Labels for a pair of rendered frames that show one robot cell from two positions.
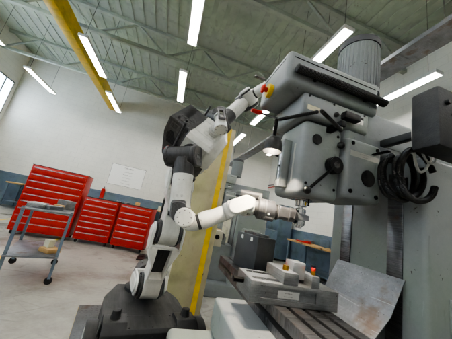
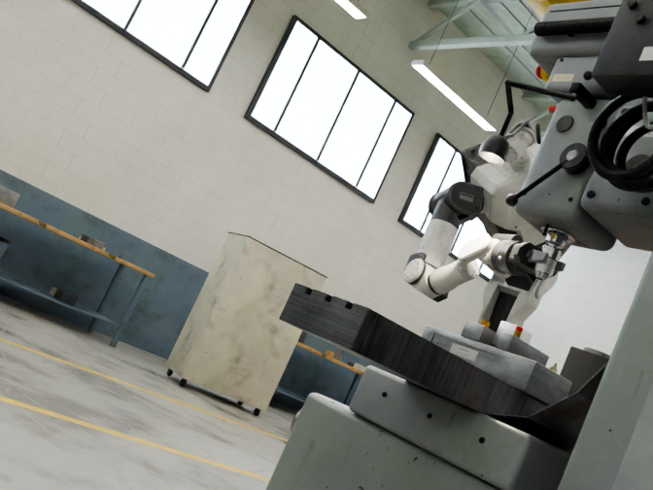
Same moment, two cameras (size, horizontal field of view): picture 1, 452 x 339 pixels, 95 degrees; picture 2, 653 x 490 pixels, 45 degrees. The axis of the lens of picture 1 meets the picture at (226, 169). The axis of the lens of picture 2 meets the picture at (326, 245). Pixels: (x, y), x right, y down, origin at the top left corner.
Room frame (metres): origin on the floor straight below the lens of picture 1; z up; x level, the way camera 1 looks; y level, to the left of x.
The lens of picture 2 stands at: (-0.32, -1.80, 0.80)
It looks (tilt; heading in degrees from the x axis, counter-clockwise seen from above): 8 degrees up; 65
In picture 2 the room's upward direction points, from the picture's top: 25 degrees clockwise
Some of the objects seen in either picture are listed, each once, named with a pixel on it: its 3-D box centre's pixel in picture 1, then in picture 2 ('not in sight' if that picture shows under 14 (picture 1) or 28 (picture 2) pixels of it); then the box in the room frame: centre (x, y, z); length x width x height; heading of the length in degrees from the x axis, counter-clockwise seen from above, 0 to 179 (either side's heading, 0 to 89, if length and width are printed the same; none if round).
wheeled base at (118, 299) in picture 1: (144, 299); not in sight; (1.43, 0.33, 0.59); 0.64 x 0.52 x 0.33; 26
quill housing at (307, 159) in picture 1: (306, 164); (585, 174); (0.89, -0.35, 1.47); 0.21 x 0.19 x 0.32; 13
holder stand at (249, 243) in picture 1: (253, 250); (593, 393); (1.27, -0.25, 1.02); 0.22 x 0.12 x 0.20; 24
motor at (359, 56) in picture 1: (357, 72); not in sight; (0.94, -0.59, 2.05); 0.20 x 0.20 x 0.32
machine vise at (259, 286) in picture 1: (286, 283); (493, 357); (0.87, -0.32, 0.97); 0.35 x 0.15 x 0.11; 101
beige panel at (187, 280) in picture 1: (202, 214); not in sight; (2.56, 0.18, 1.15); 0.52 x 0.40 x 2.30; 103
